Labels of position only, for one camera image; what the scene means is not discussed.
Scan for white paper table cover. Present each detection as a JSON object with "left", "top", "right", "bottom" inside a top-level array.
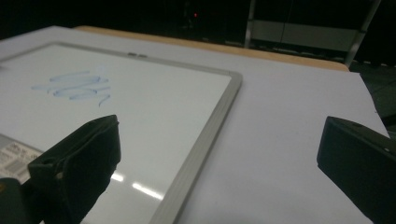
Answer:
[{"left": 0, "top": 25, "right": 390, "bottom": 224}]

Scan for grey framed whiteboard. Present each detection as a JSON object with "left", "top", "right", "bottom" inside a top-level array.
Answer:
[{"left": 0, "top": 41, "right": 244, "bottom": 224}]

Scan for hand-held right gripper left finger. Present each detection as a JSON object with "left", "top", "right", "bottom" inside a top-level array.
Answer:
[{"left": 21, "top": 114, "right": 122, "bottom": 224}]

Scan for metal stand with grey panel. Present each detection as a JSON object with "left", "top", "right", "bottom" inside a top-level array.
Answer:
[{"left": 244, "top": 0, "right": 382, "bottom": 68}]

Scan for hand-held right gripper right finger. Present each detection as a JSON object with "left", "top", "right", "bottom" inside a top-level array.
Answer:
[{"left": 316, "top": 116, "right": 396, "bottom": 224}]

